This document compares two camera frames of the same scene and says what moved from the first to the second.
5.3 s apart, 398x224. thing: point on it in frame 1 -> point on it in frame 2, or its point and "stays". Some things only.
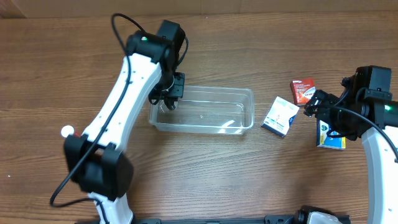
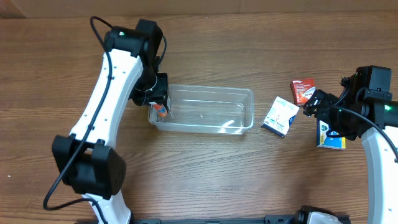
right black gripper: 321,104 stays
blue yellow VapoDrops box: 323,140 stays
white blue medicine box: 280,117 stays
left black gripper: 173,93 -> 160,92
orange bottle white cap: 68,129 -> 160,107
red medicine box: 301,90 stays
